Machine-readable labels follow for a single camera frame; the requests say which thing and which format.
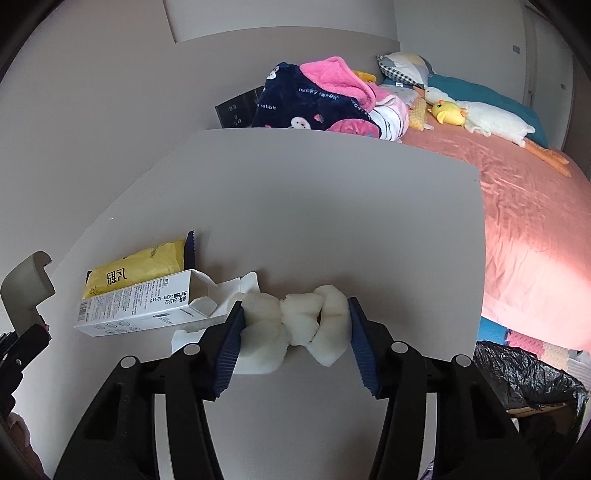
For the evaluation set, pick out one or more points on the bed with pink sheet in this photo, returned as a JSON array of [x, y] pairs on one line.
[[531, 221]]

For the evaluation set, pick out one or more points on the pink white striped garment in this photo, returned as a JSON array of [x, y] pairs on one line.
[[392, 117]]

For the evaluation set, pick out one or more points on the brown cardboard box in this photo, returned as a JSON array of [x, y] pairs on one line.
[[531, 410]]

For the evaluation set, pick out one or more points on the white room door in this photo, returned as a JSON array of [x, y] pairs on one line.
[[549, 60]]

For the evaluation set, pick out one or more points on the teal pillow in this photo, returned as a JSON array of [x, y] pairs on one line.
[[480, 94]]

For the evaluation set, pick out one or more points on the yellow knitted plush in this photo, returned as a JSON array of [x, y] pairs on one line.
[[418, 117]]

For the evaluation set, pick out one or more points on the colourful foam floor mat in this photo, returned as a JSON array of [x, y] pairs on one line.
[[491, 330]]

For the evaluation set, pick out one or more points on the white foam packing piece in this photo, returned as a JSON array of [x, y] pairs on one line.
[[295, 323]]

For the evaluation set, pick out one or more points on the yellow duck plush toy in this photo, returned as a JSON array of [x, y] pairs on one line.
[[450, 113]]

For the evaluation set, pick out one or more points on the black trash bag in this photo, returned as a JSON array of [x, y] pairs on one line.
[[517, 374]]

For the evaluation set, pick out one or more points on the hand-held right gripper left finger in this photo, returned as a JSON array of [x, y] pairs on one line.
[[231, 350]]

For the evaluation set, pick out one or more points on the white printed carton box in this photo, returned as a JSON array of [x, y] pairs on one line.
[[138, 304]]

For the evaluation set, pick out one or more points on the black socket panel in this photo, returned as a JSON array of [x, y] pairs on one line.
[[235, 110]]

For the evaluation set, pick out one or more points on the yellow snack packet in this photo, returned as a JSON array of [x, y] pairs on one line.
[[138, 263]]

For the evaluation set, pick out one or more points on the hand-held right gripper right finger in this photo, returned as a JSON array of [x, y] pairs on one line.
[[364, 350]]

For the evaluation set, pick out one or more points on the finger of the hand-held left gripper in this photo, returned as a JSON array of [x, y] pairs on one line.
[[18, 355]]

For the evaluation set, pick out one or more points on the small yellow item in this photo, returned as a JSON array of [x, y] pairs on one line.
[[367, 76]]

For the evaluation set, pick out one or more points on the checked patchwork pillow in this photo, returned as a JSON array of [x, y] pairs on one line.
[[406, 67]]

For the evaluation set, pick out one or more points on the white goose plush toy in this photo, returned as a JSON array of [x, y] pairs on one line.
[[494, 120]]

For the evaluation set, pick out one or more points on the grey dotted cloth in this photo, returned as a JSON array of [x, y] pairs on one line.
[[401, 94]]

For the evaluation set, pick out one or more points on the navy and pink fleece garment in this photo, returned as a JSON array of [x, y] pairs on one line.
[[295, 101]]

